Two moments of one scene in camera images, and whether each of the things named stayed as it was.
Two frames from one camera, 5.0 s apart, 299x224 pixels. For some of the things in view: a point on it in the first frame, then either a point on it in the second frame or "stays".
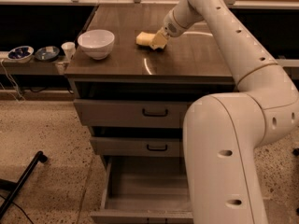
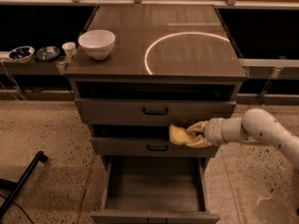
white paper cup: (68, 49) stays
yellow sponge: (145, 38) → (178, 135)
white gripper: (170, 26) → (214, 131)
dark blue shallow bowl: (47, 53) stays
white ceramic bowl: (96, 43) stays
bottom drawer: (145, 190) stays
